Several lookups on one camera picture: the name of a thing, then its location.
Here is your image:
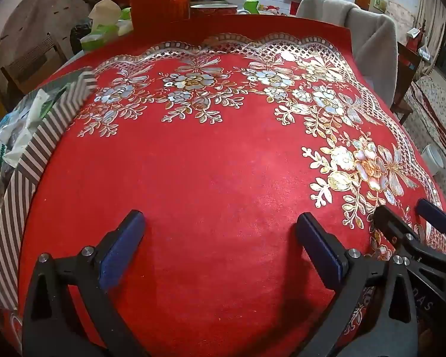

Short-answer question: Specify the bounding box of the pile of mixed snack packets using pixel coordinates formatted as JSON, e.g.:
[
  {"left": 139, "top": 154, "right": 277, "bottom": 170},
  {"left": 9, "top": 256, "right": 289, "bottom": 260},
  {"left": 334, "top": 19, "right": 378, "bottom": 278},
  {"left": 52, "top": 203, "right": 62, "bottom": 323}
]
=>
[{"left": 0, "top": 82, "right": 69, "bottom": 231}]

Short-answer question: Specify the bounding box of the red embroidered tablecloth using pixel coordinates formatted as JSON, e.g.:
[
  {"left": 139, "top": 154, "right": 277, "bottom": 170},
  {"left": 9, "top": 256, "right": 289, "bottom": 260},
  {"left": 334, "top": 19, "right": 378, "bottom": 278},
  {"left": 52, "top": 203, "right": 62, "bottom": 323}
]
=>
[{"left": 17, "top": 15, "right": 446, "bottom": 357}]

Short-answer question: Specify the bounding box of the green tissue box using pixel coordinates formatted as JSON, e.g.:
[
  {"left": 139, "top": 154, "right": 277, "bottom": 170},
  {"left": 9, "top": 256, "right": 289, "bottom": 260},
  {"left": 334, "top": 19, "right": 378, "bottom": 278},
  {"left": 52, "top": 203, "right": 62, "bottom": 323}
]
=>
[{"left": 80, "top": 0, "right": 125, "bottom": 51}]

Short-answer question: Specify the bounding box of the patterned floor rug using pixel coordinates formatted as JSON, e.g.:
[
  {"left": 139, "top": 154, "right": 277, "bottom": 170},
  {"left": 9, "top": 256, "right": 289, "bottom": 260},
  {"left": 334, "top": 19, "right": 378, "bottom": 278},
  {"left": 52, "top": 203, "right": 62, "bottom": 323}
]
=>
[{"left": 409, "top": 74, "right": 446, "bottom": 157}]

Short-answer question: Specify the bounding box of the dark wooden chair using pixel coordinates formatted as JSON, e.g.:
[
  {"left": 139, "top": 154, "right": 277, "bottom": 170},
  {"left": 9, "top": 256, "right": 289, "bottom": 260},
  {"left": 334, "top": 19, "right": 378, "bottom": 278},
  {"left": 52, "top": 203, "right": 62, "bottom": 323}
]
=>
[{"left": 390, "top": 41, "right": 422, "bottom": 125}]

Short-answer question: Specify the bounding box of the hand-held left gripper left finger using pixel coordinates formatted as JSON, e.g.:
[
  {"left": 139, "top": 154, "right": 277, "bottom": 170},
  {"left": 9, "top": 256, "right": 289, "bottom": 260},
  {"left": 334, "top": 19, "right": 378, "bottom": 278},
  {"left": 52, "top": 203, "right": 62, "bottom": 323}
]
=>
[{"left": 21, "top": 210, "right": 151, "bottom": 357}]

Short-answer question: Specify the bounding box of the striped cardboard box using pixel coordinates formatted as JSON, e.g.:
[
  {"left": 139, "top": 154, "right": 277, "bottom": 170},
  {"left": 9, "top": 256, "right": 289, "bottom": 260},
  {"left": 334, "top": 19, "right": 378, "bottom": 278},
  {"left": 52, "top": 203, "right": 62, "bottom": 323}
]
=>
[{"left": 0, "top": 66, "right": 97, "bottom": 311}]

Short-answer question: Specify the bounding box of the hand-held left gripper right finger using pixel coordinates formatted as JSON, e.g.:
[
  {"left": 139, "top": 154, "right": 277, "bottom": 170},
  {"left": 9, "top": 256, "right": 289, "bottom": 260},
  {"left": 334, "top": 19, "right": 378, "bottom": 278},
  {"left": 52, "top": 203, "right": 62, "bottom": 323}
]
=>
[{"left": 295, "top": 212, "right": 419, "bottom": 357}]

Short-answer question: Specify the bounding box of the white bucket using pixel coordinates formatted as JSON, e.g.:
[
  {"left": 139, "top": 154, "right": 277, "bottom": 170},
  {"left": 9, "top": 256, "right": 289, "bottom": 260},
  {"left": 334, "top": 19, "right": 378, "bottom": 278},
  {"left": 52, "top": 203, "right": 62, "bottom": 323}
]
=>
[{"left": 420, "top": 144, "right": 445, "bottom": 175}]

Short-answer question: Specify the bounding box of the red and white cup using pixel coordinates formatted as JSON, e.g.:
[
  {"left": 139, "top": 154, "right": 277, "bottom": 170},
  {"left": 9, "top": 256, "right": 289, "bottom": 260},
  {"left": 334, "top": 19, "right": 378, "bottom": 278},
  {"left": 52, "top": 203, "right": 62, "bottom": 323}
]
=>
[{"left": 189, "top": 4, "right": 238, "bottom": 21}]

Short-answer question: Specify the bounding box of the grey fleece covered chair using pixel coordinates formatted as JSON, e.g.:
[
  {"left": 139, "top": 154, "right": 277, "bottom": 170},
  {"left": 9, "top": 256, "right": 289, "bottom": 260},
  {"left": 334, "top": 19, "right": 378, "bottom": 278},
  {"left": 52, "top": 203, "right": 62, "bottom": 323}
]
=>
[{"left": 295, "top": 0, "right": 398, "bottom": 108}]

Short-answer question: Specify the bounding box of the round wooden tabletop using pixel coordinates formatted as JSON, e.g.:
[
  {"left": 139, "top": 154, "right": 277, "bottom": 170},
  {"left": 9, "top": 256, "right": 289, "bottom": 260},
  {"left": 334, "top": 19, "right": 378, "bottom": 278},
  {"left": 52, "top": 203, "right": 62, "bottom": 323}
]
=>
[{"left": 0, "top": 0, "right": 108, "bottom": 101}]

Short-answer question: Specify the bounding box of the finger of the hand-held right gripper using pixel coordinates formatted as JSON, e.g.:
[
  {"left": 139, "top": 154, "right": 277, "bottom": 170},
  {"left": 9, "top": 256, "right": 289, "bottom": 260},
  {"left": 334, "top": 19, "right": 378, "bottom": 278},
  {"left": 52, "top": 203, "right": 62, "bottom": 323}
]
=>
[
  {"left": 373, "top": 204, "right": 446, "bottom": 272},
  {"left": 416, "top": 198, "right": 446, "bottom": 257}
]

